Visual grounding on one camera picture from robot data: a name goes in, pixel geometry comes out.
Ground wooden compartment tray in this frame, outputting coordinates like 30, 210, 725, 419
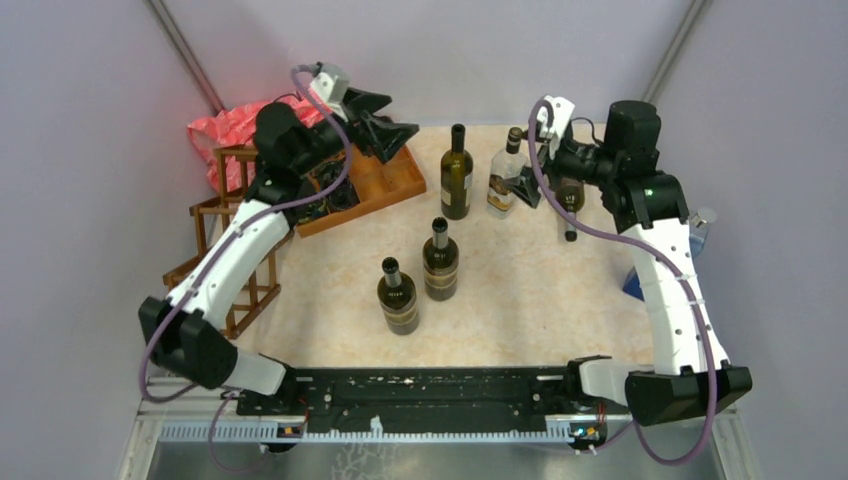
297, 146, 427, 238

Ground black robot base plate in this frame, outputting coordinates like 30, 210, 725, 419
236, 366, 601, 434

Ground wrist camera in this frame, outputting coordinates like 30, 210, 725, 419
535, 95, 575, 144
309, 63, 350, 107

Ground rolled dark blue sock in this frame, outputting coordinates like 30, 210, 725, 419
296, 165, 345, 224

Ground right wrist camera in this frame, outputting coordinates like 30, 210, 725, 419
535, 95, 575, 144

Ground rolled black sock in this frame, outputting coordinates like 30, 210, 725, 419
327, 180, 360, 213

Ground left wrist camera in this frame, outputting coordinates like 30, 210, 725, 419
309, 63, 350, 107

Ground blue liquid square bottle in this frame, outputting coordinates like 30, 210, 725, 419
621, 206, 719, 303

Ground brown wooden wine rack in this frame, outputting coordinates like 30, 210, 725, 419
164, 146, 293, 340

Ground dark wine bottle lying down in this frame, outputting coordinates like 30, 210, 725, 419
555, 177, 585, 216

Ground white cable duct strip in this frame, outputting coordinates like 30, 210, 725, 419
158, 421, 575, 444

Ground green wine bottle silver foil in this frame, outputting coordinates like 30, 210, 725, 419
422, 217, 459, 301

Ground pink plastic bag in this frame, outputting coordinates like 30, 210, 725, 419
186, 99, 319, 188

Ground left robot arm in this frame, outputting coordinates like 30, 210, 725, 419
138, 88, 420, 414

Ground green wine bottle black neck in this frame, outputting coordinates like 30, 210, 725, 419
440, 123, 474, 220

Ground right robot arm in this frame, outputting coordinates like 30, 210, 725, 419
526, 95, 753, 426

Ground clear liquor bottle brown label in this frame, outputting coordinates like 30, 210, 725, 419
486, 127, 527, 219

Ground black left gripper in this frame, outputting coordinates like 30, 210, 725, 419
293, 85, 418, 175

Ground green wine bottle silver neck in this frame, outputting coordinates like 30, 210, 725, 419
377, 257, 420, 335

